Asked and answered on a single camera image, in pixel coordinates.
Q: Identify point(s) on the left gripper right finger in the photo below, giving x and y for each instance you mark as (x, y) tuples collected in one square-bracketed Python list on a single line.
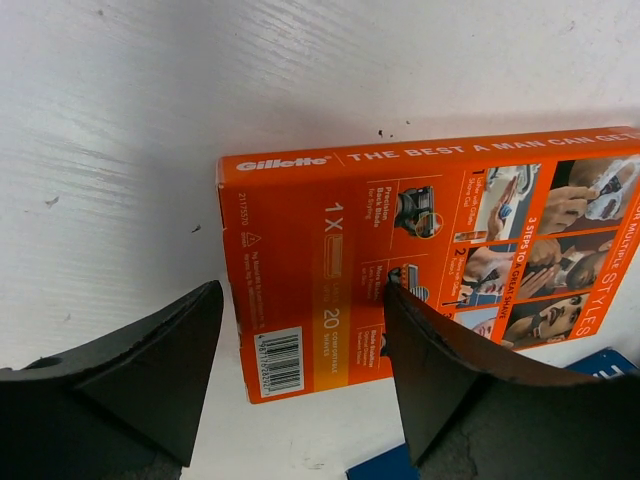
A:
[(471, 409)]

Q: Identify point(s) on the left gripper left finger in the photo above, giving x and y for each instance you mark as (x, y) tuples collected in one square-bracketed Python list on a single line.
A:
[(126, 405)]

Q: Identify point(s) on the blue Harry's box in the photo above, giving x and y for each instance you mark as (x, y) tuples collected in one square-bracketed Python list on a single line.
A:
[(394, 464)]

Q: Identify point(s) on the orange Fusion5 razor box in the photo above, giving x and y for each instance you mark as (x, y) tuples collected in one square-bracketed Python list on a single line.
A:
[(523, 239)]

